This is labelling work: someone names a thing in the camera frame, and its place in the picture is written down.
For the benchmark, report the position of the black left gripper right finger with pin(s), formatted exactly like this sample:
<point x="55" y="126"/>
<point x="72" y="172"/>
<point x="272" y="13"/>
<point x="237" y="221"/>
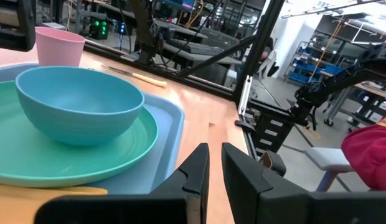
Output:
<point x="242" y="186"/>

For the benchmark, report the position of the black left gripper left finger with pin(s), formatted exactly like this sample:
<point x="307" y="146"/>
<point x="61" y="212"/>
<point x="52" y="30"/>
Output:
<point x="196" y="174"/>

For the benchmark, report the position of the pink plastic cup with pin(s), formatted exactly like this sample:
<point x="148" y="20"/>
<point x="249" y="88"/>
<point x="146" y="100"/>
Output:
<point x="59" y="49"/>

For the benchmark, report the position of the blue plastic tray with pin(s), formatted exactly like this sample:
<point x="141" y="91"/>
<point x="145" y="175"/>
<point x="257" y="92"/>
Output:
<point x="168" y="130"/>

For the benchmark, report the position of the blue plastic bowl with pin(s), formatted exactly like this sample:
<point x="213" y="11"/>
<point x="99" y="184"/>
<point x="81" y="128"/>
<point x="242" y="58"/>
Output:
<point x="78" y="105"/>

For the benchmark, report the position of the teal plastic plate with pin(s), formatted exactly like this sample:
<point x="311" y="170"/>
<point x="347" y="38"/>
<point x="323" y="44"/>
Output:
<point x="56" y="161"/>

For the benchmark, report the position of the black computer green lights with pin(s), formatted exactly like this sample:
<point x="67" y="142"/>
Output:
<point x="99" y="28"/>

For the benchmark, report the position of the grey padded stool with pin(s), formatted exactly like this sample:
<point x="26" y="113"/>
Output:
<point x="327" y="157"/>

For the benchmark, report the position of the black computer blue light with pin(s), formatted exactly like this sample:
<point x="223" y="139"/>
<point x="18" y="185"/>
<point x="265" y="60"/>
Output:
<point x="122" y="28"/>

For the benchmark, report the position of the grey desk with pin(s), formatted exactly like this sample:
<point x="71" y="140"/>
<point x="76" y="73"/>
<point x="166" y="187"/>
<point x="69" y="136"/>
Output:
<point x="193" y="58"/>

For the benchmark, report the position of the person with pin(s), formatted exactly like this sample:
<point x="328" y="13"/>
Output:
<point x="271" y="63"/>

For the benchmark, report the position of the pink cloth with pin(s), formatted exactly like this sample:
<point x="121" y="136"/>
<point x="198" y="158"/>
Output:
<point x="367" y="155"/>

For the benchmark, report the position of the shelf with blue bins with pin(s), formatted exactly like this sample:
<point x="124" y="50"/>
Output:
<point x="308" y="67"/>

